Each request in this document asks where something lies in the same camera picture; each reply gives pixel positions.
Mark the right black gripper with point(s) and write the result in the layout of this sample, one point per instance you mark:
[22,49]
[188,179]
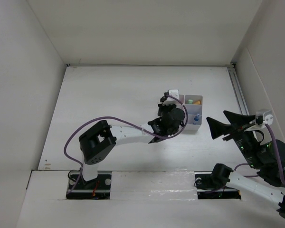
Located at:
[216,128]

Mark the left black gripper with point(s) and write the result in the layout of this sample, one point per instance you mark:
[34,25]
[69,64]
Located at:
[161,106]

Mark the clear glue bottle blue cap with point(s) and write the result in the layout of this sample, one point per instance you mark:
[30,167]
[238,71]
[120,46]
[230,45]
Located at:
[196,120]

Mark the orange highlighter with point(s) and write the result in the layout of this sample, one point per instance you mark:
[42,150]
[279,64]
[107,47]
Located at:
[198,102]

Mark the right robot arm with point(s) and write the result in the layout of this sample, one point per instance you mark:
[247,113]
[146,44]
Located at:
[262,151]

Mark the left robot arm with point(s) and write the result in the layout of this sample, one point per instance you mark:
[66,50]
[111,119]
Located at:
[98,141]

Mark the left white organizer box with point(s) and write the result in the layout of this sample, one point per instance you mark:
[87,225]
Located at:
[182,98]

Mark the white organizer box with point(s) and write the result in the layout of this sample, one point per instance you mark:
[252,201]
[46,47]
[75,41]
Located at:
[192,111]
[182,98]

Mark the right white organizer box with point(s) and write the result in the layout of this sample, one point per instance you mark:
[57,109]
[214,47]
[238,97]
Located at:
[192,111]

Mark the white taped panel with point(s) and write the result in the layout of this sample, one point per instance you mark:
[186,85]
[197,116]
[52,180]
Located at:
[153,185]

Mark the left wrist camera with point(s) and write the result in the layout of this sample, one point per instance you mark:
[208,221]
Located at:
[171,97]

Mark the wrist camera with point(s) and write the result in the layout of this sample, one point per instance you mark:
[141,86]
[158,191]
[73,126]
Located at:
[262,118]
[171,97]

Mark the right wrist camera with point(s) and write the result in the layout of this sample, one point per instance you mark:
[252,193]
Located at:
[262,118]

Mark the aluminium rail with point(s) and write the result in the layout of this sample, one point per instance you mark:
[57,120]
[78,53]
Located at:
[237,88]

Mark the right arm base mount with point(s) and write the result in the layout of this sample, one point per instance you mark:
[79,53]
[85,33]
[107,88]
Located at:
[208,190]

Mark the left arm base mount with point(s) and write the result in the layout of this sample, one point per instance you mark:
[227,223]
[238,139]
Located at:
[97,189]

